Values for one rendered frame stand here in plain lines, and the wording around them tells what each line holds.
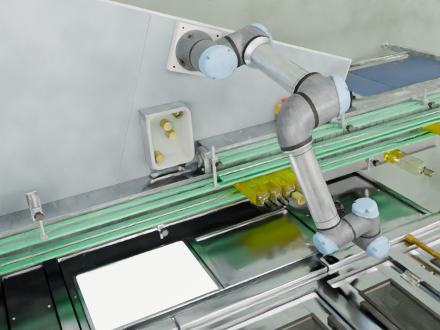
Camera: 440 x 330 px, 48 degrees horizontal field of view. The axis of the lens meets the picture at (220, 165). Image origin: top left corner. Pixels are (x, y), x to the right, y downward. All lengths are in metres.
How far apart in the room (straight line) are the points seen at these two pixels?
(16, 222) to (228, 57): 0.92
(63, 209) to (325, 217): 0.93
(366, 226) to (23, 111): 1.18
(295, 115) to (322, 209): 0.29
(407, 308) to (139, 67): 1.21
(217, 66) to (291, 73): 0.27
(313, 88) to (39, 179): 1.03
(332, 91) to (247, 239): 0.71
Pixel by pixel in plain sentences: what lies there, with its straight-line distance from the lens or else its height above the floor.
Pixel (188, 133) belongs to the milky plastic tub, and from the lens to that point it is 1.90.
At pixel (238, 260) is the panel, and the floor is 1.21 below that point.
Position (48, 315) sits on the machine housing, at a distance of 1.77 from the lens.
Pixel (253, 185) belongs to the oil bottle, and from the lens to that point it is 1.91.
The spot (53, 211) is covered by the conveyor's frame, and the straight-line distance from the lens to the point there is 1.87.
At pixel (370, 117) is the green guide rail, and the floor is 0.93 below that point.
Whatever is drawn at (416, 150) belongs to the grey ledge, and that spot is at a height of 0.88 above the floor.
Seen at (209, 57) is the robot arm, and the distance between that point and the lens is 1.66.
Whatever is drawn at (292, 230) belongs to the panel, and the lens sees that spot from 1.92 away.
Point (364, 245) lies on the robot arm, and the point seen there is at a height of 1.50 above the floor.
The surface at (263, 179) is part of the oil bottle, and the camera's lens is 1.95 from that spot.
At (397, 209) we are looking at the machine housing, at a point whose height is 1.22.
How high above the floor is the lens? 2.47
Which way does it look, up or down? 54 degrees down
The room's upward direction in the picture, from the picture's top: 130 degrees clockwise
